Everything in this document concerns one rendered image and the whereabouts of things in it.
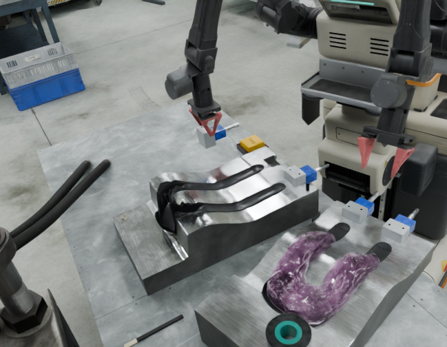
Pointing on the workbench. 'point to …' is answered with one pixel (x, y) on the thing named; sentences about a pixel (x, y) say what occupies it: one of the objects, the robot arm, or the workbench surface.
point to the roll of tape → (305, 339)
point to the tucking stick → (153, 331)
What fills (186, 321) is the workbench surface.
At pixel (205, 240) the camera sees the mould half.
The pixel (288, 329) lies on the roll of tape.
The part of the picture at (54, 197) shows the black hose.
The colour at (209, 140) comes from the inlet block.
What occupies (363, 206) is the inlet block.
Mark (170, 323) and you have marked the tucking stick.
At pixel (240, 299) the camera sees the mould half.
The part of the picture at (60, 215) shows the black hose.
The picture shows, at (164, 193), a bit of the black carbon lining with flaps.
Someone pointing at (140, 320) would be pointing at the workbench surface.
